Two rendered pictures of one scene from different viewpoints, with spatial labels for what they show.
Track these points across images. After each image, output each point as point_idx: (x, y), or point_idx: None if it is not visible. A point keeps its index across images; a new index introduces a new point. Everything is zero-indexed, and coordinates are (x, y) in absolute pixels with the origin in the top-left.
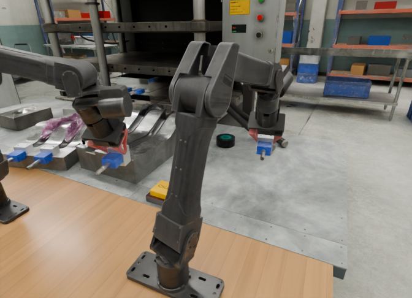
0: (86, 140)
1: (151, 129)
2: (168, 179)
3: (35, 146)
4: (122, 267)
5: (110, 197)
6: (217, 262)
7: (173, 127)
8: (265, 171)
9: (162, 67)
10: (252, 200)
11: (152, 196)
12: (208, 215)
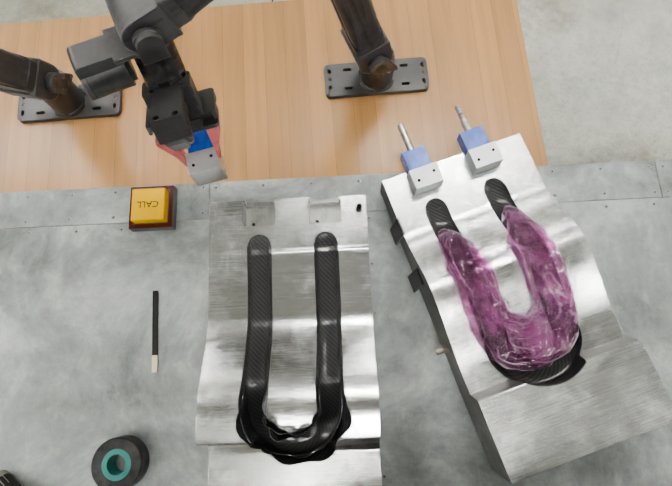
0: (412, 257)
1: (269, 342)
2: (175, 255)
3: (497, 190)
4: (133, 92)
5: (239, 171)
6: (36, 142)
7: (210, 360)
8: (7, 367)
9: None
10: (16, 268)
11: (161, 187)
12: (72, 204)
